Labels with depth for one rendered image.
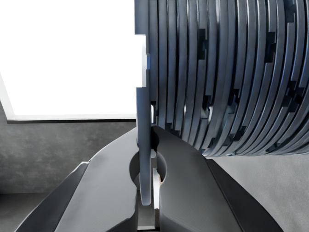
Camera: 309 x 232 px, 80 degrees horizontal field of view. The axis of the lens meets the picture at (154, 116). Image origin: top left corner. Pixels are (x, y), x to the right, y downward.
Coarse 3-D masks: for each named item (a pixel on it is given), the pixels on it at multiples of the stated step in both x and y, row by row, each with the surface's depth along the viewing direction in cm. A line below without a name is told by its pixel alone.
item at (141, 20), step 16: (144, 0) 9; (144, 16) 9; (144, 32) 9; (144, 48) 18; (144, 64) 18; (144, 80) 18; (144, 96) 10; (144, 112) 10; (144, 128) 10; (144, 144) 11; (144, 160) 11; (144, 176) 12; (144, 192) 13
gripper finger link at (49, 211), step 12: (84, 168) 9; (72, 180) 8; (60, 192) 8; (72, 192) 8; (48, 204) 7; (60, 204) 7; (36, 216) 7; (48, 216) 7; (60, 216) 7; (24, 228) 6; (36, 228) 6; (48, 228) 6
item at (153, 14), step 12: (156, 0) 16; (156, 12) 16; (156, 24) 16; (156, 36) 16; (156, 48) 16; (156, 60) 16; (156, 72) 16; (156, 84) 17; (156, 96) 17; (156, 108) 18; (156, 120) 19
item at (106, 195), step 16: (112, 144) 11; (128, 144) 11; (96, 160) 9; (112, 160) 9; (128, 160) 9; (96, 176) 8; (112, 176) 8; (128, 176) 8; (80, 192) 8; (96, 192) 8; (112, 192) 8; (128, 192) 8; (80, 208) 7; (96, 208) 7; (112, 208) 7; (128, 208) 7; (64, 224) 6; (80, 224) 6; (96, 224) 6; (112, 224) 6; (128, 224) 7
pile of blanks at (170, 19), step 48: (192, 0) 16; (240, 0) 16; (288, 0) 17; (192, 48) 16; (240, 48) 16; (288, 48) 16; (192, 96) 17; (240, 96) 18; (288, 96) 18; (192, 144) 22; (240, 144) 22; (288, 144) 22
